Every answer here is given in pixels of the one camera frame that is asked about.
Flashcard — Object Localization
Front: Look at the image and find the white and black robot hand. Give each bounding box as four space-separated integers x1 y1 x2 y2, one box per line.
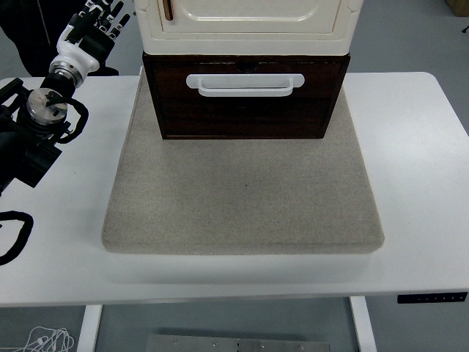
56 0 132 73

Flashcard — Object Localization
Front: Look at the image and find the dark wooden drawer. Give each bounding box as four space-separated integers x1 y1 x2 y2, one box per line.
150 61 344 100

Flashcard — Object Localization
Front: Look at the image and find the white drawer handle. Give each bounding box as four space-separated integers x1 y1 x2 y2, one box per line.
185 73 306 98

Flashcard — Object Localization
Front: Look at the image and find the cream plastic cabinet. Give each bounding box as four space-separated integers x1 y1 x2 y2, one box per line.
133 0 363 56

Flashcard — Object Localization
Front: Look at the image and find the dark wooden drawer case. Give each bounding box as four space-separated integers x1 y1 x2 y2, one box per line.
141 51 352 142

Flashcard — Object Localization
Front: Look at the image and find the cream cabinet door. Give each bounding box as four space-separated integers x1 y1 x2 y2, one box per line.
158 0 344 36

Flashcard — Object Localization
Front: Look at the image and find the beige felt mat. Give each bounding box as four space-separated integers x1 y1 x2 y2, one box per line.
100 73 385 256

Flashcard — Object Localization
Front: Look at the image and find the white table leg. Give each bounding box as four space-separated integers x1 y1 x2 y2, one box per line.
348 296 378 352
76 304 104 352

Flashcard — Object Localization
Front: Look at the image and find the cardboard box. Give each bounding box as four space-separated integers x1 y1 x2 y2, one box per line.
445 0 469 18

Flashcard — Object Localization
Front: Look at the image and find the black table control panel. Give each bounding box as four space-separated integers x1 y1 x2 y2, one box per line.
397 292 469 304

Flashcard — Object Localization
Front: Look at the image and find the white cable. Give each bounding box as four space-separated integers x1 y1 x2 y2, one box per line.
0 326 76 352

